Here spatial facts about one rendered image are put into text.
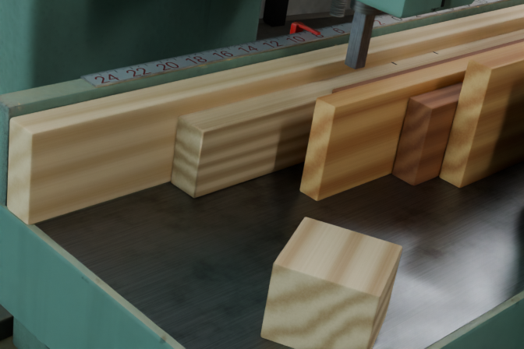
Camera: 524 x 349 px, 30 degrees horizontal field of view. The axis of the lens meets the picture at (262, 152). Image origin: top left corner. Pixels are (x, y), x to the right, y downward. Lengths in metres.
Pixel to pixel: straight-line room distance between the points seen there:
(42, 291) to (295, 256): 0.14
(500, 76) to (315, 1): 3.19
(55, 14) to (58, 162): 0.20
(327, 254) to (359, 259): 0.01
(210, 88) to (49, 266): 0.13
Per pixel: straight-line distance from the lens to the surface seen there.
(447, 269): 0.50
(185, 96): 0.51
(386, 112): 0.55
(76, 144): 0.47
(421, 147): 0.56
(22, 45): 0.66
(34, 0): 0.65
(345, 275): 0.40
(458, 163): 0.58
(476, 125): 0.56
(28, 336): 0.55
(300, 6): 3.70
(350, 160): 0.54
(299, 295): 0.41
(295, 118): 0.55
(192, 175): 0.51
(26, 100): 0.48
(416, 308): 0.46
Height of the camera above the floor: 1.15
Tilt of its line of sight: 26 degrees down
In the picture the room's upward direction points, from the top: 9 degrees clockwise
